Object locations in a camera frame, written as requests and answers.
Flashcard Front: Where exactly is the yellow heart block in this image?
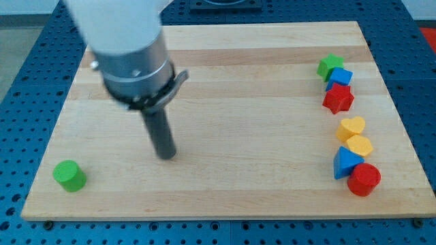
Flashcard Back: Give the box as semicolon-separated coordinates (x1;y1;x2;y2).
336;116;366;142

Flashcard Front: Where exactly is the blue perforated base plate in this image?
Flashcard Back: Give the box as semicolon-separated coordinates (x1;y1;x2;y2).
1;0;435;244

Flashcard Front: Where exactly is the red cylinder block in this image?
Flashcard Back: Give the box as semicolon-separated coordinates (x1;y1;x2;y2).
347;163;382;197

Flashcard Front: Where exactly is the blue triangle block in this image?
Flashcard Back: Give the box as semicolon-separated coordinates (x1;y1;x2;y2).
333;146;364;180

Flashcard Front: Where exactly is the red star block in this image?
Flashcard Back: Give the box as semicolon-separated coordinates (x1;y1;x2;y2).
322;83;354;114

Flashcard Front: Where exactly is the wooden board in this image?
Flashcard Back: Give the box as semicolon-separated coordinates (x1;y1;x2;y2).
21;21;435;221

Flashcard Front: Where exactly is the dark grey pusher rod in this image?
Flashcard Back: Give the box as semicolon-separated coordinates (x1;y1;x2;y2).
141;109;176;160

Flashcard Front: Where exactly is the green star block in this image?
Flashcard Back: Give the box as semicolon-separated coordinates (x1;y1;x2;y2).
317;53;344;82

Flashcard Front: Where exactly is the yellow hexagon block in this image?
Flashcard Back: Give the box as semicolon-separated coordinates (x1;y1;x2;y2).
345;135;373;157

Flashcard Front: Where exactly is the blue cube block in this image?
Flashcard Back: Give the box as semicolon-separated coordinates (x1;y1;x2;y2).
326;67;353;91

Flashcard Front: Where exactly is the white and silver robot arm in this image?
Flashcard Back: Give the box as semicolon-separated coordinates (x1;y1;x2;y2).
65;0;189;114

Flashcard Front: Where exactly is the green cylinder block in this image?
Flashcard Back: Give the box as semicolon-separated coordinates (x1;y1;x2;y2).
52;160;87;193

